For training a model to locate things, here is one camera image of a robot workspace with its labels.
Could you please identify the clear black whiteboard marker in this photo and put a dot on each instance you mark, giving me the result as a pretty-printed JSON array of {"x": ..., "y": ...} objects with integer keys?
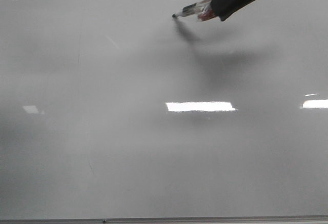
[{"x": 202, "y": 9}]

